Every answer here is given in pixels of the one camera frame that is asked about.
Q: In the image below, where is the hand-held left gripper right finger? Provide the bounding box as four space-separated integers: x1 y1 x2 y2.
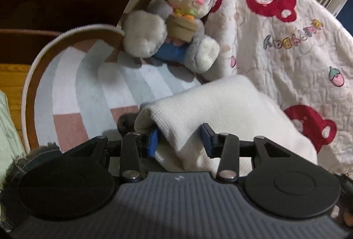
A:
200 123 293 184

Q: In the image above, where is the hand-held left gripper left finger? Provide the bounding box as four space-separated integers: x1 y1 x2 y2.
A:
65 129 161 184

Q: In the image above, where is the cream white knit garment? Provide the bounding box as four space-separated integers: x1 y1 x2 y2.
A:
134 75 318 176

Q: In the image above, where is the checked dog-print mat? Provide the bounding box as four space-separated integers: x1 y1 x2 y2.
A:
21 24 205 154

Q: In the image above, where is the blue plush toy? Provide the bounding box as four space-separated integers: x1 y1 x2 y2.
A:
152 40 191 63

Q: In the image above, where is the white quilt with red bears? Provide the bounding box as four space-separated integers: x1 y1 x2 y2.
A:
204 0 353 174

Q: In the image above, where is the dark fur-trimmed jacket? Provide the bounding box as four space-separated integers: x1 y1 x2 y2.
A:
0 142 62 202

